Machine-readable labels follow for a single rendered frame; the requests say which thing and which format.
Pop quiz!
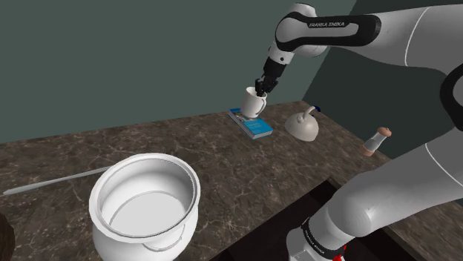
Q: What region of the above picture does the large white pot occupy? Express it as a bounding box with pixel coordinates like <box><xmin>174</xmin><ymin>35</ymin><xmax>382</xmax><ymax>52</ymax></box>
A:
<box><xmin>88</xmin><ymin>153</ymin><xmax>202</xmax><ymax>261</ymax></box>

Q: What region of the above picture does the glass shaker with wooden ends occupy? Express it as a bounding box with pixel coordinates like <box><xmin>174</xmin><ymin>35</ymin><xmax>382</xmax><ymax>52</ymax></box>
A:
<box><xmin>359</xmin><ymin>127</ymin><xmax>393</xmax><ymax>157</ymax></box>

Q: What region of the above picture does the blue book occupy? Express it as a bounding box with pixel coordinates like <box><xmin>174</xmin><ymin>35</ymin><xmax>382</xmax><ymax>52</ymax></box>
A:
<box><xmin>227</xmin><ymin>108</ymin><xmax>275</xmax><ymax>140</ymax></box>

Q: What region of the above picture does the dark brown round object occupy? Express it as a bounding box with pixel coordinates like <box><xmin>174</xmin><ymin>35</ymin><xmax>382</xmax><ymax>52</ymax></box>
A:
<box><xmin>0</xmin><ymin>213</ymin><xmax>16</xmax><ymax>261</ymax></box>

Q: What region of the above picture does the long grey utensil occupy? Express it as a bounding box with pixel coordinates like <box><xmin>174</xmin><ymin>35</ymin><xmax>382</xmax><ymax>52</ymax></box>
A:
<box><xmin>2</xmin><ymin>165</ymin><xmax>114</xmax><ymax>196</ymax></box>

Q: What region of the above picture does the white mug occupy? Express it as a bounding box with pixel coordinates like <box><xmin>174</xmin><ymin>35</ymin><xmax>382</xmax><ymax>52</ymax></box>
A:
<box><xmin>240</xmin><ymin>86</ymin><xmax>268</xmax><ymax>119</ymax></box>

